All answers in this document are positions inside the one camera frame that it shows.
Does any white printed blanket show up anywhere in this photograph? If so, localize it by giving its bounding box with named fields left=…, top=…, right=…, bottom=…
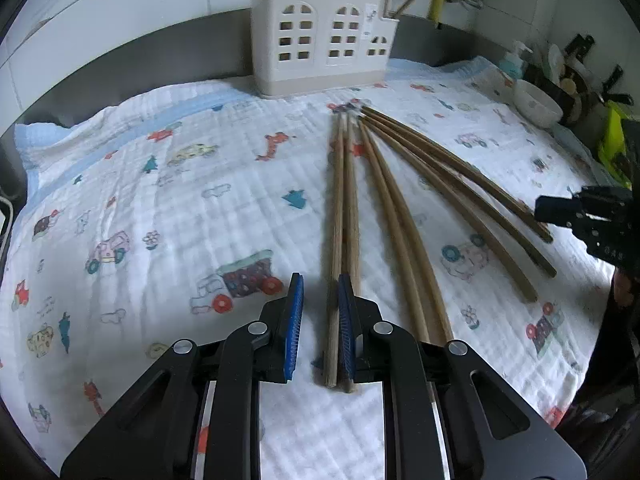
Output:
left=0, top=57, right=618, bottom=480

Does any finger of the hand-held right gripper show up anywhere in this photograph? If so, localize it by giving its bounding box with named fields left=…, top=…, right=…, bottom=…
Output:
left=534, top=195, right=584, bottom=229

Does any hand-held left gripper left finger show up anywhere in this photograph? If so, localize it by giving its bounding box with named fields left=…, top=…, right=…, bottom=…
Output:
left=60, top=272, right=305, bottom=480

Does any green plastic rack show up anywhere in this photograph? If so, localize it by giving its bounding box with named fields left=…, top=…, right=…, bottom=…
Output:
left=597, top=102, right=640, bottom=186

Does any cream plastic utensil holder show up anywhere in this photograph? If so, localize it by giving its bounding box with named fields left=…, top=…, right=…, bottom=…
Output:
left=250, top=0, right=401, bottom=98

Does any white cable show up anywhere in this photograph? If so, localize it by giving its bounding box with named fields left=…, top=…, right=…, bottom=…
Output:
left=0, top=195, right=13, bottom=256

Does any black-handled knife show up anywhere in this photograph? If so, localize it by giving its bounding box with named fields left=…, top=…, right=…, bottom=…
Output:
left=565, top=35, right=596, bottom=57
left=600, top=65, right=632, bottom=106

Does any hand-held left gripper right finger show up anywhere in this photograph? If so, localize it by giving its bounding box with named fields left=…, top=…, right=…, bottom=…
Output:
left=337, top=274, right=588, bottom=480

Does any white bowl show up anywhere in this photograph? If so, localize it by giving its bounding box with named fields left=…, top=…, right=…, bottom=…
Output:
left=512, top=79, right=565, bottom=128

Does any row of brown chopsticks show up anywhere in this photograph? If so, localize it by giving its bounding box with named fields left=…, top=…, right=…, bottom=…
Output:
left=320, top=101, right=558, bottom=393

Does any soap dispenser bottle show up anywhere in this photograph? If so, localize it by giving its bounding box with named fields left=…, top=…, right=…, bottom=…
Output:
left=500, top=41, right=533, bottom=81

